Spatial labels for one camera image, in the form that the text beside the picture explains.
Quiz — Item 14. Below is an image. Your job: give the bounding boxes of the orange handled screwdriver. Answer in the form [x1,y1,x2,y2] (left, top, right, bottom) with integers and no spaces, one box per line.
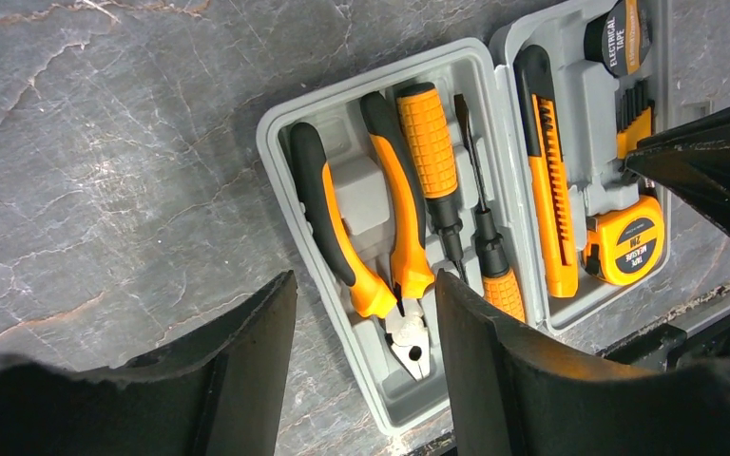
[396,82,468,280]
[453,94,527,324]

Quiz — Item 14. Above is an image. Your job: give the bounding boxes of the grey plastic tool case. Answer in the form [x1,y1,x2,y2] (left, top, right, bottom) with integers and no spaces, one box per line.
[256,0,672,437]

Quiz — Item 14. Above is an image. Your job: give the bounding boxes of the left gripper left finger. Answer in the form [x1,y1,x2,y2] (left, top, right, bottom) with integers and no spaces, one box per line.
[125,271,298,455]

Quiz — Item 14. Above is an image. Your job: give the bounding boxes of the orange black utility knife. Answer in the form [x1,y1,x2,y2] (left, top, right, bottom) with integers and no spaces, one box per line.
[513,45,579,298]

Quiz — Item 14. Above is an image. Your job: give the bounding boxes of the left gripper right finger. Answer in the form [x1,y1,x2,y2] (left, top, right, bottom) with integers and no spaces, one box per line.
[435,272,655,455]

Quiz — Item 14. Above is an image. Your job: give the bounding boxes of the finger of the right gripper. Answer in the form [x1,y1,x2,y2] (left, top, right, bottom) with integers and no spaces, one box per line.
[624,106,730,237]

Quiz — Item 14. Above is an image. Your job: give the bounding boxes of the orange handled pliers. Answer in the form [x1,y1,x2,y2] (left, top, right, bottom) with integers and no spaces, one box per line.
[289,91,434,381]

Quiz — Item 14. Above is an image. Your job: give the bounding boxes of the orange tape measure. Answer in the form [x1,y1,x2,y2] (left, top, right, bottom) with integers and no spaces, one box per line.
[582,195,666,286]

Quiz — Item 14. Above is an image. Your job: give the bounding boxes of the orange hex key set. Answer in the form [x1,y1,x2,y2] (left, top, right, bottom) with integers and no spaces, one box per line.
[616,79,655,160]

